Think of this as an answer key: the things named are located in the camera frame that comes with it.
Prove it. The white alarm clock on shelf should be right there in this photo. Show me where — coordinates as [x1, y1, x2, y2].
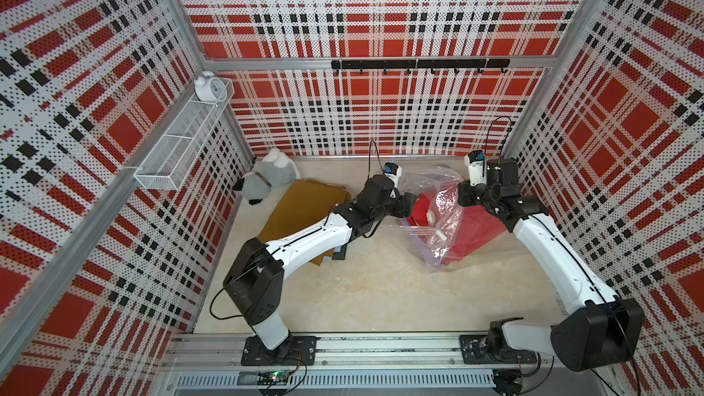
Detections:
[194, 71, 227, 104]

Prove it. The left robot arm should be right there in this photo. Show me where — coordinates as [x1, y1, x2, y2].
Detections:
[222, 174, 418, 353]

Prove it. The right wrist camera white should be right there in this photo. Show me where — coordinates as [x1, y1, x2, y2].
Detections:
[464, 150, 486, 186]

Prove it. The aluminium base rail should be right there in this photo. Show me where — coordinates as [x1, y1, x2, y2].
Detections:
[155, 332, 628, 395]

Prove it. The grey white plush toy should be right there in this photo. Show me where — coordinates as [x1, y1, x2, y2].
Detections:
[234, 148, 301, 205]

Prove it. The black wall hook rail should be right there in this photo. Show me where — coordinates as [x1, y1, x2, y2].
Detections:
[331, 58, 511, 71]

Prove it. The red garment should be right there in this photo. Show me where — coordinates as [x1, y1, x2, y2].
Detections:
[405, 187, 507, 268]

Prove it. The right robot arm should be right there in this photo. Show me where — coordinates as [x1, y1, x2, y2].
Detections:
[458, 150, 645, 371]

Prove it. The clear plastic vacuum bag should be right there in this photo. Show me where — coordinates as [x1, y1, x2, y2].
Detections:
[392, 164, 529, 271]

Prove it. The white wire mesh shelf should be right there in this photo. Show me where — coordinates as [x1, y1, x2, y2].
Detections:
[135, 77, 234, 191]

